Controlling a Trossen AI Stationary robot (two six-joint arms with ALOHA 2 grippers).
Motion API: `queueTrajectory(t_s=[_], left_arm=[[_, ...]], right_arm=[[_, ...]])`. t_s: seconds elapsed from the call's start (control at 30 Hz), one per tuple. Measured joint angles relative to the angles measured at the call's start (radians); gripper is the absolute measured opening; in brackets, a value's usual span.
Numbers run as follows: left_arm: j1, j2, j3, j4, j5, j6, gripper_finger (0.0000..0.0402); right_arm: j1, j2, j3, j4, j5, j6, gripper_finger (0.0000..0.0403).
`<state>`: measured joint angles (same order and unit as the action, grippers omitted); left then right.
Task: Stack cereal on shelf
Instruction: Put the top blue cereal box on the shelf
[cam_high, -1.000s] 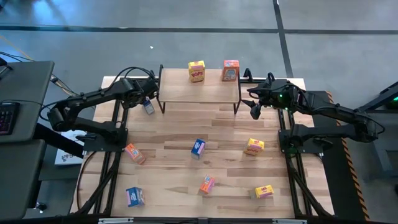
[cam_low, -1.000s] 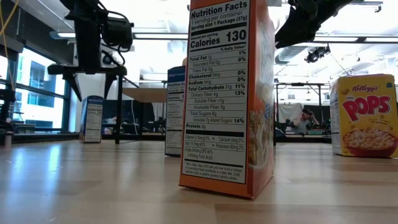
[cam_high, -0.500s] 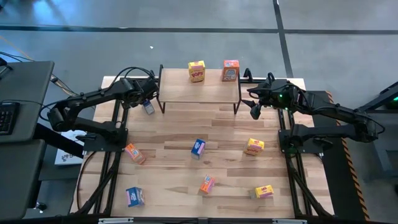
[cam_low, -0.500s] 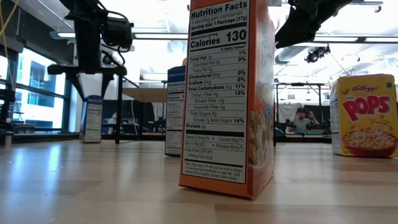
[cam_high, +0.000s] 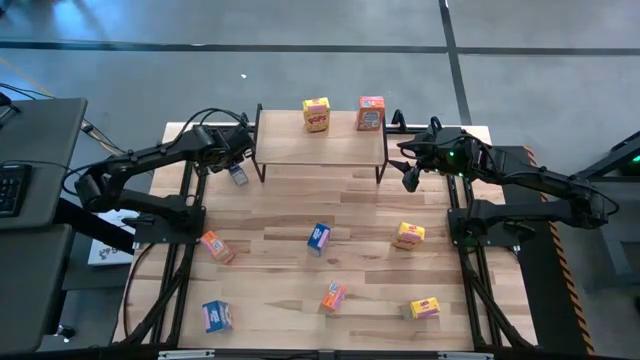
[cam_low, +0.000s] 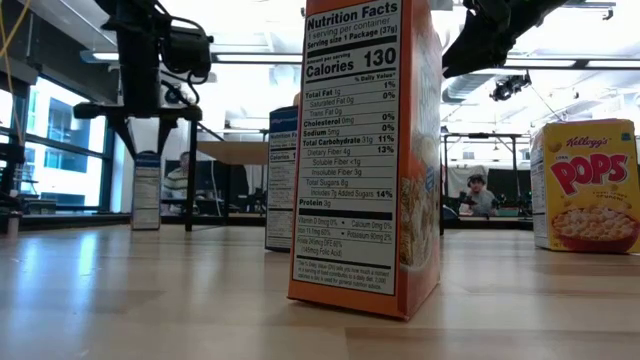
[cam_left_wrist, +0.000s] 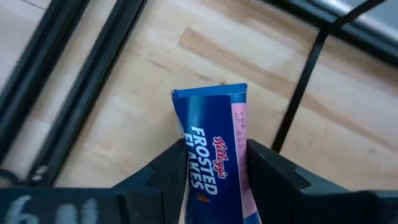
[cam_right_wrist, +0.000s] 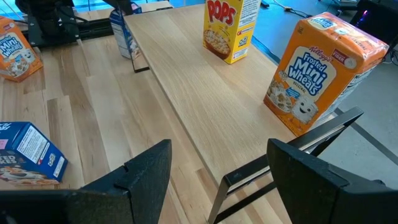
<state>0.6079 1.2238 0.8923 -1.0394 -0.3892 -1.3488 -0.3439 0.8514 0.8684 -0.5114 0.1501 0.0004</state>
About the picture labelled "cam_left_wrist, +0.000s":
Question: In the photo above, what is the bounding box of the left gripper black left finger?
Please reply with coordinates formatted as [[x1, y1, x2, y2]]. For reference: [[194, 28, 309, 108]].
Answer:
[[111, 138, 189, 224]]

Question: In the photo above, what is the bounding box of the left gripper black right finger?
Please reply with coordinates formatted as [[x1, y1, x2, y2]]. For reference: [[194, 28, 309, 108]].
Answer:
[[247, 139, 374, 224]]

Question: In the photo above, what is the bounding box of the blue Frosted Flakes cereal box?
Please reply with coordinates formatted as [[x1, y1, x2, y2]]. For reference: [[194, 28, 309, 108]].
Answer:
[[171, 82, 262, 224]]

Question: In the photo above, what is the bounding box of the black aluminium table frame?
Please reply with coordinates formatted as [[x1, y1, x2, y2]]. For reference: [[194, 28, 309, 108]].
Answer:
[[0, 0, 398, 188]]

